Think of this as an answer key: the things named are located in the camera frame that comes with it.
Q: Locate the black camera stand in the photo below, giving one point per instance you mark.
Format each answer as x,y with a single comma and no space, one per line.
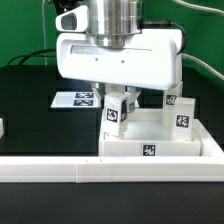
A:
62,6

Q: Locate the white square tabletop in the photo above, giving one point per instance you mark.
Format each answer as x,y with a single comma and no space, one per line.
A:
146,136

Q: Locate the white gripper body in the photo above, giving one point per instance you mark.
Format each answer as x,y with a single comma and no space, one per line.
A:
149,59

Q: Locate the white marker sheet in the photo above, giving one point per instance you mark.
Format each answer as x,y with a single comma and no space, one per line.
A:
76,99

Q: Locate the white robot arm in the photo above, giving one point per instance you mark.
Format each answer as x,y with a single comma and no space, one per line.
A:
106,41

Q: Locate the white U-shaped obstacle fence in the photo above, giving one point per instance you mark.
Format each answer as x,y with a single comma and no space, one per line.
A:
208,167

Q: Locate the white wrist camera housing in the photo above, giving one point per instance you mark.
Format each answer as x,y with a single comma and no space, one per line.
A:
73,21

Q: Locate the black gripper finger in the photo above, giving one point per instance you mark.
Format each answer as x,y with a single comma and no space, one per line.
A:
99,90
132,100

